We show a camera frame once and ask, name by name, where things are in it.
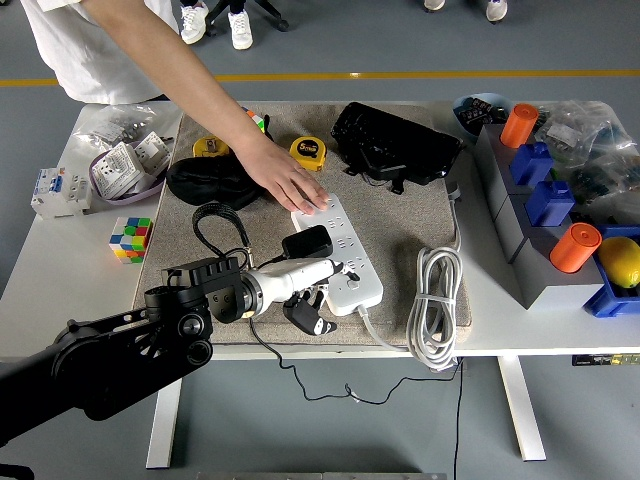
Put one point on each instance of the person's right hand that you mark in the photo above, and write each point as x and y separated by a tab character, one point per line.
280	172

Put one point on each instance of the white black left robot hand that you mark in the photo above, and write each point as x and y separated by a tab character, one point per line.
295	280

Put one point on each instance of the black power adapter plug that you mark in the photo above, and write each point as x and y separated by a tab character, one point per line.
307	242

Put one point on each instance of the white power strip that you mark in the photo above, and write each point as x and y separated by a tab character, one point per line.
345	225

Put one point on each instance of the person's right forearm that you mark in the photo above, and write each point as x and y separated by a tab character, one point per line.
175	70

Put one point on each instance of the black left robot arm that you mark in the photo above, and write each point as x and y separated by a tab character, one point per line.
125	350

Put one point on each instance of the yellow tape measure round label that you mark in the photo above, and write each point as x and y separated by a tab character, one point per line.
306	150

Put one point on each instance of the colourful puzzle cube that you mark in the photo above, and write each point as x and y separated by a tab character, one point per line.
131	240
255	120

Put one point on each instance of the yellow tape measure square label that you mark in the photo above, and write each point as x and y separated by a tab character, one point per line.
207	147

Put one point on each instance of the black fabric pouch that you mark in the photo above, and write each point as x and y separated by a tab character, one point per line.
200	182

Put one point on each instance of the grey-brown mat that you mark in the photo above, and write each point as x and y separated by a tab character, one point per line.
400	225

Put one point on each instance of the black plastic tray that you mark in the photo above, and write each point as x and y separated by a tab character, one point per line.
395	140

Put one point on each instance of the white sneaker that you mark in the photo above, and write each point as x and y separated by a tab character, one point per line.
241	30
194	25
434	4
496	10

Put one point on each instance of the black office chair base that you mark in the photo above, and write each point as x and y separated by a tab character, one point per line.
282	24

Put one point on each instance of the purple shallow bowl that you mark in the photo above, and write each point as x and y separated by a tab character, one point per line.
125	201

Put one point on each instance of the clear bag of screws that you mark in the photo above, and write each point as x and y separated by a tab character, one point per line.
110	127

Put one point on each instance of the light blue bowl of parts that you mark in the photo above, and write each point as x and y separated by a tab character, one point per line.
464	127

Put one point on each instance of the white table leg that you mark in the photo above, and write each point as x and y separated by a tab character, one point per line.
162	435
525	425

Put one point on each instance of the white circuit breaker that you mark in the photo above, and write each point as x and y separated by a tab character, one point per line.
55	192

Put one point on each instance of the orange cylinder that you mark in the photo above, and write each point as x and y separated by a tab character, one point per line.
575	247
517	125

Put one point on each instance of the blue plastic block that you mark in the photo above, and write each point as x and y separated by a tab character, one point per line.
550	205
530	165

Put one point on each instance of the grey block holder box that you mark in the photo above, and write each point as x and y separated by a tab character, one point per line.
550	290

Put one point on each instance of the clear bag with white label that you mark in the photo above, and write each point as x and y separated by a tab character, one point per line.
560	134

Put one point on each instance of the blue storage bin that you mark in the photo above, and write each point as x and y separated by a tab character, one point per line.
607	302

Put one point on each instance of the black table control panel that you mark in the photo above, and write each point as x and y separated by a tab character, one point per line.
600	359

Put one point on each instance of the clear bag of dark parts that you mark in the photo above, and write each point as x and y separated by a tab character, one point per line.
605	185

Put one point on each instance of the yellow lemon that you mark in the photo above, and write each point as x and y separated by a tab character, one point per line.
622	260

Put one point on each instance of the small white wall socket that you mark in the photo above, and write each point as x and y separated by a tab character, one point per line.
155	152

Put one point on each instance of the large white wall socket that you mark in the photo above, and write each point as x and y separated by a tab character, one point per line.
117	170

